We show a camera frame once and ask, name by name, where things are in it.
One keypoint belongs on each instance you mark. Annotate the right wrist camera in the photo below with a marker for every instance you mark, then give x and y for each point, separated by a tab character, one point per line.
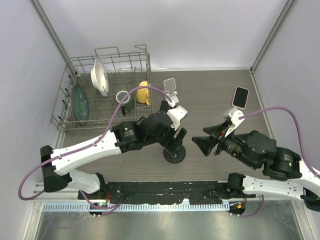
233	119

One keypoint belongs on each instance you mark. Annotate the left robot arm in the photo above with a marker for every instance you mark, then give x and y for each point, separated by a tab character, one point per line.
60	170

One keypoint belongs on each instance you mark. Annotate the black flat phone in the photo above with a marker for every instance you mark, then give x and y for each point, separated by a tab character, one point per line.
242	138

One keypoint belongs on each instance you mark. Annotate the black phone clear case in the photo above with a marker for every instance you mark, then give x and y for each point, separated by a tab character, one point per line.
175	146

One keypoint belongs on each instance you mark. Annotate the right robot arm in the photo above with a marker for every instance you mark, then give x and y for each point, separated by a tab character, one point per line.
287	174

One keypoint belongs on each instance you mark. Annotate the black folding phone stand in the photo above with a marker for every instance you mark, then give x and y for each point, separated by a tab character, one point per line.
165	106

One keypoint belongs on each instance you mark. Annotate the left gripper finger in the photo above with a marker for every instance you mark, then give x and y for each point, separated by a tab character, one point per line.
170	150
179	138

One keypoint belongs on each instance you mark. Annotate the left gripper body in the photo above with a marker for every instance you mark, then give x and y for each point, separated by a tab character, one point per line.
164	139

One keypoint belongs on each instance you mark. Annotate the white bowl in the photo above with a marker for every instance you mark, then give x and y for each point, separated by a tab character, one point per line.
99	79

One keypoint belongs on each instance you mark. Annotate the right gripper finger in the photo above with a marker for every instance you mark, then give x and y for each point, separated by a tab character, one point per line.
205	143
215	130

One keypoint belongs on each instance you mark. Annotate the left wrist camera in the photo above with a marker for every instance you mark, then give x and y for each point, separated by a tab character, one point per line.
176	115

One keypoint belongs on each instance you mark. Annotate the yellow cup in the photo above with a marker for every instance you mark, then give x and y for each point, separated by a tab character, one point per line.
142	96

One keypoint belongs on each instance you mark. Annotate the teal plate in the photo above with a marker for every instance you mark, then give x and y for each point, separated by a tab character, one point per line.
80	105

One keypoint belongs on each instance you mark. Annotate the black phone pink case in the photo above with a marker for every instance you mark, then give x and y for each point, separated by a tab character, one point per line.
240	98

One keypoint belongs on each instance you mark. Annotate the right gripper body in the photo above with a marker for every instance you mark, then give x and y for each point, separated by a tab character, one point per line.
225	144

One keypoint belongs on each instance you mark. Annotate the white folding phone stand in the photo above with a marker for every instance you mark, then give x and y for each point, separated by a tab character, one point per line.
170	89

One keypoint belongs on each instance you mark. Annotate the dark green mug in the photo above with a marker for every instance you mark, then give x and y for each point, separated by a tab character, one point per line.
127	102

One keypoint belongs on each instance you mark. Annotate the black round base stand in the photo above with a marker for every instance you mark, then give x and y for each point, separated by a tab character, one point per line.
177	158

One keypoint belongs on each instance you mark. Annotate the wire dish rack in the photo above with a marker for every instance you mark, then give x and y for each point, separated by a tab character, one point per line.
124	71

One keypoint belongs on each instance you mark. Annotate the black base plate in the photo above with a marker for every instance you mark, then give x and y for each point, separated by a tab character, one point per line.
167	192

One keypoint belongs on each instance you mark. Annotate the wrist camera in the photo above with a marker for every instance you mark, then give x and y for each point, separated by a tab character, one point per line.
233	119
176	115

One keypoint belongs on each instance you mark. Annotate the white slotted cable duct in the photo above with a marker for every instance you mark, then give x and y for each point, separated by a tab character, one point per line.
185	206

